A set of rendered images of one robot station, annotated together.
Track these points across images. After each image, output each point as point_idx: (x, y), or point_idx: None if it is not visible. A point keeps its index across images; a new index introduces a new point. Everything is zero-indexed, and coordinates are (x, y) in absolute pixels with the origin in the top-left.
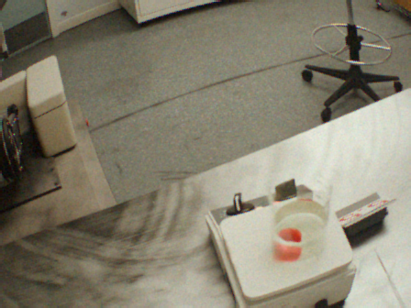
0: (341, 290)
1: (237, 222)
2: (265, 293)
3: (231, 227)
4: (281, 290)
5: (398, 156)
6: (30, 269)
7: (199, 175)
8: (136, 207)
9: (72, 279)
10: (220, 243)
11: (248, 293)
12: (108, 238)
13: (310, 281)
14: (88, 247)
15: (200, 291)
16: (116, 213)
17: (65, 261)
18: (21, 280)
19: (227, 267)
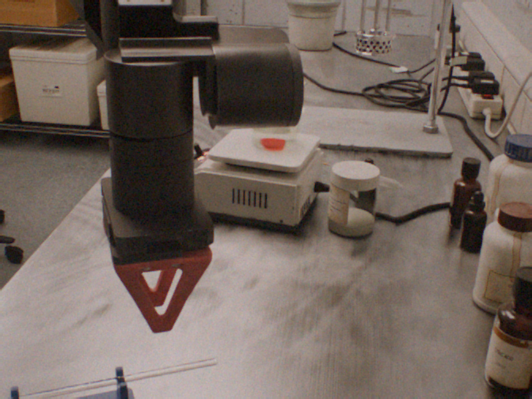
0: (320, 173)
1: (218, 150)
2: (302, 161)
3: (220, 152)
4: (305, 158)
5: (223, 134)
6: (47, 324)
7: (88, 195)
8: (72, 227)
9: (109, 291)
10: (214, 172)
11: (293, 165)
12: (87, 252)
13: (312, 153)
14: (80, 267)
15: (215, 233)
16: (61, 238)
17: (76, 289)
18: (52, 339)
19: (242, 177)
